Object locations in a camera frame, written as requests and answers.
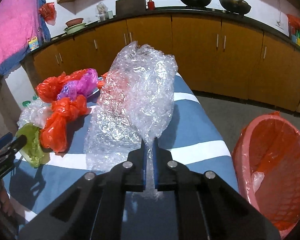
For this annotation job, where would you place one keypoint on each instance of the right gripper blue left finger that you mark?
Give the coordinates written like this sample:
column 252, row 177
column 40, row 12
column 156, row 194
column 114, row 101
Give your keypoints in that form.
column 92, row 207

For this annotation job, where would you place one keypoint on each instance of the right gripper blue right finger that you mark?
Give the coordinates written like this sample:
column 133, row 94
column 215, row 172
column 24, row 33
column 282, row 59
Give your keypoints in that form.
column 207, row 207

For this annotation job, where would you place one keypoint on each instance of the green plastic bag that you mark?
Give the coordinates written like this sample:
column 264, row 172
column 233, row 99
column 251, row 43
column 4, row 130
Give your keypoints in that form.
column 32, row 151

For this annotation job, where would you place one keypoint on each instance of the red plastic bag front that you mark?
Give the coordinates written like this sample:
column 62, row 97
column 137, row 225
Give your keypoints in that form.
column 64, row 111

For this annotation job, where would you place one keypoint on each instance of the red plastic bag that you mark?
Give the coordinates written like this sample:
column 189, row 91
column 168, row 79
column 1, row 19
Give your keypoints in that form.
column 64, row 111
column 52, row 86

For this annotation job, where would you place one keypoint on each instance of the magenta purple plastic bag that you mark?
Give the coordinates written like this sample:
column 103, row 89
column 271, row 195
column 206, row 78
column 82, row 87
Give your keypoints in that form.
column 84, row 86

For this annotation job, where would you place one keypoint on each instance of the large clear bubble wrap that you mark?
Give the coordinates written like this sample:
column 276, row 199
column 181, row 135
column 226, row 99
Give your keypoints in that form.
column 135, row 105

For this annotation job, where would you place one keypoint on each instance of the red plastic trash basket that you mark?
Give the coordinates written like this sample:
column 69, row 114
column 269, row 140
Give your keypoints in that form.
column 267, row 164

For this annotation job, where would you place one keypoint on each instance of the person left hand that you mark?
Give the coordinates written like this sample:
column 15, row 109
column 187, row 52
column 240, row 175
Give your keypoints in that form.
column 5, row 203

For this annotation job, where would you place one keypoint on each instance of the small bubble wrap piece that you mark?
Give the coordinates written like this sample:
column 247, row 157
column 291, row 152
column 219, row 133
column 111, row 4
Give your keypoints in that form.
column 36, row 112

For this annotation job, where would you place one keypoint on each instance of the blue white striped tablecloth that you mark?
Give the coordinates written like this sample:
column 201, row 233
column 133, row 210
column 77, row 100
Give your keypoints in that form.
column 191, row 137

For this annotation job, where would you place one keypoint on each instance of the yellow detergent bottle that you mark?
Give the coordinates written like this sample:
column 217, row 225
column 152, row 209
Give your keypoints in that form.
column 33, row 43

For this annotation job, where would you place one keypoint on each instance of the pink blue hanging towel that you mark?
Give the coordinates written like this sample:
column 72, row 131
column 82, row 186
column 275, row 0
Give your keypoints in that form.
column 20, row 21

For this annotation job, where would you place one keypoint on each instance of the stacked plastic basins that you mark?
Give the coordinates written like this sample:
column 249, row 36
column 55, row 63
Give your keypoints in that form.
column 74, row 25

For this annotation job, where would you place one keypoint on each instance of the lower wooden cabinets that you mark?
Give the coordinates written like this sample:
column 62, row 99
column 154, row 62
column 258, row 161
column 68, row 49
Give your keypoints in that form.
column 233, row 57

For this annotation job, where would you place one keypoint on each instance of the clear bagged jars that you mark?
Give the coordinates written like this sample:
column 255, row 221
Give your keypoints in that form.
column 102, row 12

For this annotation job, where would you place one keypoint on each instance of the dark cutting board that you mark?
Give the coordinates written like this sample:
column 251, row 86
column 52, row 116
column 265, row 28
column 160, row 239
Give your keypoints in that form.
column 129, row 7

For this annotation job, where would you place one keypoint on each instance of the red bag covered items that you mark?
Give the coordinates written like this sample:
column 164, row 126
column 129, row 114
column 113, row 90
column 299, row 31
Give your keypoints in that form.
column 294, row 29

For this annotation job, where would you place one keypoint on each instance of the black wok with lid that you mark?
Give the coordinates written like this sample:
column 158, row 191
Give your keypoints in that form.
column 240, row 7

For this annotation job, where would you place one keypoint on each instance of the red bottle on counter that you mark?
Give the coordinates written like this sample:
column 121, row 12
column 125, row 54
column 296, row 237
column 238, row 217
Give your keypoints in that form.
column 151, row 5

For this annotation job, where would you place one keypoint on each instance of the red bag hanging on wall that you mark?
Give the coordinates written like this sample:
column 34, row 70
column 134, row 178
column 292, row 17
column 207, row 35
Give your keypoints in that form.
column 48, row 13

